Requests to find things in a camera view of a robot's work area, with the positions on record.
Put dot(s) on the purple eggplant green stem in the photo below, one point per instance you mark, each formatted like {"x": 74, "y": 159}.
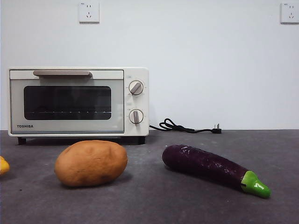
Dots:
{"x": 205, "y": 165}

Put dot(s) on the beige oven knob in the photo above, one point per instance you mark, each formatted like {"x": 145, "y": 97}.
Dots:
{"x": 136, "y": 116}
{"x": 135, "y": 87}

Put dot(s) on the white Toshiba toaster oven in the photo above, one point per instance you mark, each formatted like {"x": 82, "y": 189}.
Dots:
{"x": 138, "y": 102}

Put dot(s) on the brown potato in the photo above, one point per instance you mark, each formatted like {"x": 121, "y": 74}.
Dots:
{"x": 91, "y": 163}

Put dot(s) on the yellow toy vegetable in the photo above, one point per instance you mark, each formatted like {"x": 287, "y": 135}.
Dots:
{"x": 3, "y": 165}

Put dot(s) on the white wall socket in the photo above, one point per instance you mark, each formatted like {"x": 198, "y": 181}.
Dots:
{"x": 88, "y": 12}
{"x": 290, "y": 13}

